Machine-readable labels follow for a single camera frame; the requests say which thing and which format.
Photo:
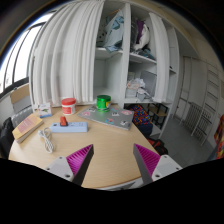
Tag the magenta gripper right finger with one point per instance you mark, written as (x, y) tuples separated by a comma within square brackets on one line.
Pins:
[(153, 166)]

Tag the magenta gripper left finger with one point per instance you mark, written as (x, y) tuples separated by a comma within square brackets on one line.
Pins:
[(73, 167)]

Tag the red charger plug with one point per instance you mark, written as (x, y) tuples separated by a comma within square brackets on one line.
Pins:
[(63, 121)]

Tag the light blue power strip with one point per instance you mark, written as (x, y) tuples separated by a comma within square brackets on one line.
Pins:
[(72, 127)]

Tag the colourful bag on floor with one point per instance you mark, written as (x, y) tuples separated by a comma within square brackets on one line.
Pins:
[(141, 119)]

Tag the silver laptop with stickers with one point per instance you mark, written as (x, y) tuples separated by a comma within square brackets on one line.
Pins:
[(115, 116)]

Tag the white jar red lid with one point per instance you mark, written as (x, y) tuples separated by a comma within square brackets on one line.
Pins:
[(69, 106)]

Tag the white radiator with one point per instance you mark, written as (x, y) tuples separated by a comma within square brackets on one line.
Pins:
[(197, 121)]

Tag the small white card box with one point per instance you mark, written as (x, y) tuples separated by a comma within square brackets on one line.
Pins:
[(44, 110)]

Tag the green round tin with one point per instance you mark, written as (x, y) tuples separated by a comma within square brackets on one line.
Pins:
[(103, 102)]

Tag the black bag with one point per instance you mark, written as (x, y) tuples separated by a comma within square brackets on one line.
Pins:
[(6, 138)]

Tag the white curtain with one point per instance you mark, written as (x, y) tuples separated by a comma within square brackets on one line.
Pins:
[(64, 54)]

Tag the white shelf unit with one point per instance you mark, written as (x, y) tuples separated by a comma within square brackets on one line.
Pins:
[(129, 77)]

